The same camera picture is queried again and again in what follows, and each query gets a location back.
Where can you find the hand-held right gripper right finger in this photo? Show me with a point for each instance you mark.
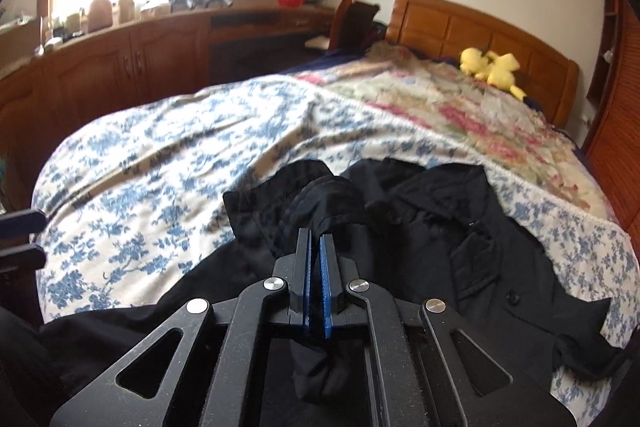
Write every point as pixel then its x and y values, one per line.
pixel 327 282

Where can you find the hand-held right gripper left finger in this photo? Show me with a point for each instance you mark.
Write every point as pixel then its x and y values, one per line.
pixel 305 277

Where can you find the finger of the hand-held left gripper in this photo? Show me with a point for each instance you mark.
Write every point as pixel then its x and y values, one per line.
pixel 22 221
pixel 22 256

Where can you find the black coat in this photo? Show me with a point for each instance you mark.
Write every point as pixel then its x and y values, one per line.
pixel 425 217

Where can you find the blue floral bedsheet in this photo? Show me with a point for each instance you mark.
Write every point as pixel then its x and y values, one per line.
pixel 150 167

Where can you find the wooden cabinet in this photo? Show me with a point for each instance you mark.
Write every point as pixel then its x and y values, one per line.
pixel 125 62

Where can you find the pink floral quilt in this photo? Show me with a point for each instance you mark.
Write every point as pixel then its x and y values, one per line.
pixel 450 122

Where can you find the brown jug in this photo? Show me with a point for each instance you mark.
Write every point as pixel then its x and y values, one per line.
pixel 100 12

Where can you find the dark wooden chair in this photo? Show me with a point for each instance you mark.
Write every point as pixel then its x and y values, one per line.
pixel 356 24

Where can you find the yellow plush toy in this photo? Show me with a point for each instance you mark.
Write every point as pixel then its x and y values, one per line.
pixel 492 69

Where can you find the red bowl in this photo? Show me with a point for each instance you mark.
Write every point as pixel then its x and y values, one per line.
pixel 290 0

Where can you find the wooden bed headboard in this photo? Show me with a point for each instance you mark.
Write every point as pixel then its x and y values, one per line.
pixel 500 29

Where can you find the wooden louvered wardrobe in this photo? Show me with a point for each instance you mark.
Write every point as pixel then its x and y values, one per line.
pixel 617 107

